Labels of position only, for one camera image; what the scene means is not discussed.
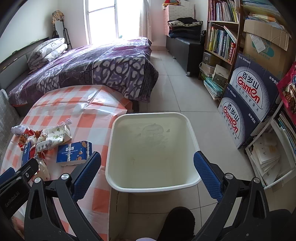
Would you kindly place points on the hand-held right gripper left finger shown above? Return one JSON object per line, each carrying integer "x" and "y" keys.
{"x": 86, "y": 170}

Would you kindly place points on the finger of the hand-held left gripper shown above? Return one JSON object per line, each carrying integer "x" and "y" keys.
{"x": 7, "y": 175}
{"x": 26, "y": 169}

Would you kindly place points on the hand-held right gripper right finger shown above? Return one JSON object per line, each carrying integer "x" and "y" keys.
{"x": 207, "y": 173}

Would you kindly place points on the small blue box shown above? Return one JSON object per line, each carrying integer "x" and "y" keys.
{"x": 26, "y": 154}

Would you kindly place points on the large blue biscuit box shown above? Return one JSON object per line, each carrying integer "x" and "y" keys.
{"x": 74, "y": 153}

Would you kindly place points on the white foam piece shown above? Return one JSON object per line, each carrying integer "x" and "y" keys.
{"x": 44, "y": 146}

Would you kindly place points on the red snack wrapper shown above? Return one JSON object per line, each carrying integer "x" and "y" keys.
{"x": 24, "y": 139}

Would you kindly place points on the floral paper pack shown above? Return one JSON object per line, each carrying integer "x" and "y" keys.
{"x": 56, "y": 134}

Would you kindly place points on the white plastic bin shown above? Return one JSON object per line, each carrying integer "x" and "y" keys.
{"x": 150, "y": 150}

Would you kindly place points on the white plastic wrapper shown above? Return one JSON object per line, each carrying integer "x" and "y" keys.
{"x": 42, "y": 169}

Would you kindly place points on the crumpled white tissue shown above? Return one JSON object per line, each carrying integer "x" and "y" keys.
{"x": 18, "y": 129}

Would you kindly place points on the person's black slipper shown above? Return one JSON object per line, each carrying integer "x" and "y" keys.
{"x": 178, "y": 222}

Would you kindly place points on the white ribbed plastic panel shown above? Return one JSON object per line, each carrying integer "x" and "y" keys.
{"x": 7, "y": 115}

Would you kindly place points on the orange checkered tablecloth table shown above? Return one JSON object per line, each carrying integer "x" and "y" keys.
{"x": 92, "y": 111}

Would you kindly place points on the dark blue water carton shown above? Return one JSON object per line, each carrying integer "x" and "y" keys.
{"x": 235, "y": 120}
{"x": 252, "y": 90}

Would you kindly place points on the stack of white papers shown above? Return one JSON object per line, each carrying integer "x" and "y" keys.
{"x": 266, "y": 157}

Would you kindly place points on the white metal rack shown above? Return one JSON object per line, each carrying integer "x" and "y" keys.
{"x": 281, "y": 183}

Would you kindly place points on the stack of flat books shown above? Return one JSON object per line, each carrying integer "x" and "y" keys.
{"x": 211, "y": 87}

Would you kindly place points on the row of thin books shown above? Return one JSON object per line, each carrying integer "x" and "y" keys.
{"x": 288, "y": 136}

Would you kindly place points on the cream patterned box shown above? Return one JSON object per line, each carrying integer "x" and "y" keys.
{"x": 220, "y": 75}

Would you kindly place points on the purple patterned blanket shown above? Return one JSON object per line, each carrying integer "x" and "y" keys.
{"x": 97, "y": 64}

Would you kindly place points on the dark bed headboard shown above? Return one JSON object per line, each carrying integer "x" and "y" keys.
{"x": 16, "y": 62}

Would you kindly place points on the red printed cloth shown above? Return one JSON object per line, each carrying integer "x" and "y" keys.
{"x": 289, "y": 88}

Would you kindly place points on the stack of patterned pillows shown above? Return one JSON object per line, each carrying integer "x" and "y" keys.
{"x": 47, "y": 52}

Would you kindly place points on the black leather bench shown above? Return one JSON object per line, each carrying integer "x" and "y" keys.
{"x": 185, "y": 52}

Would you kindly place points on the row of colourful books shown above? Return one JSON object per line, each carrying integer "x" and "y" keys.
{"x": 220, "y": 44}

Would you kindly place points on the large brown cardboard box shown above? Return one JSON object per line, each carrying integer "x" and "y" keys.
{"x": 266, "y": 51}

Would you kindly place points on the black bag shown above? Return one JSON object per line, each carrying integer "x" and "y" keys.
{"x": 202, "y": 37}

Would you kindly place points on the wooden bookshelf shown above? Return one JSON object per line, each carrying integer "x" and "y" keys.
{"x": 240, "y": 30}

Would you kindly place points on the stack of folded clothes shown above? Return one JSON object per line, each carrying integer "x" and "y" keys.
{"x": 185, "y": 27}

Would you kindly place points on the black coat rack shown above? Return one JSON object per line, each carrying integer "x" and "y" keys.
{"x": 59, "y": 23}

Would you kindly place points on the window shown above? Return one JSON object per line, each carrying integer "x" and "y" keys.
{"x": 104, "y": 18}

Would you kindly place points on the pale curtain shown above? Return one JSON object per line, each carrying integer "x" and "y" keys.
{"x": 146, "y": 18}

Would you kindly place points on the tall row of books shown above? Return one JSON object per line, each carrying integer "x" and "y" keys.
{"x": 222, "y": 10}

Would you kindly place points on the pile of paper folders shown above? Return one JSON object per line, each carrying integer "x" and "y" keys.
{"x": 261, "y": 11}

